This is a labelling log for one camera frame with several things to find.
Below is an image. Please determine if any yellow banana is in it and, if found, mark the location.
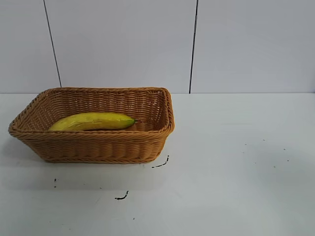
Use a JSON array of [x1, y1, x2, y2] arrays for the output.
[[47, 112, 140, 132]]

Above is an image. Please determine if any brown woven wicker basket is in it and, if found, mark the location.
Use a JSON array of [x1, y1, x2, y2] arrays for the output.
[[8, 86, 176, 164]]

